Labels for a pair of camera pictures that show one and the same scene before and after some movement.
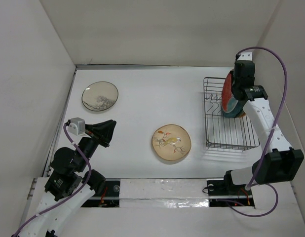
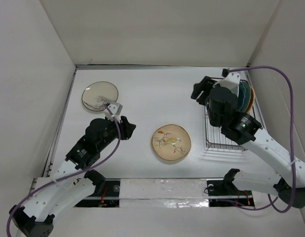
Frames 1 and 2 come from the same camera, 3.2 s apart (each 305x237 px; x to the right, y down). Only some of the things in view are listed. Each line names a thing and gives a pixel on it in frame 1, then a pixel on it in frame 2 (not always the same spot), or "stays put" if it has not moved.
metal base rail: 170,193 stays put
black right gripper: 234,80 → 201,87
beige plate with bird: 171,142 stays put
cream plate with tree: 99,96 stays put
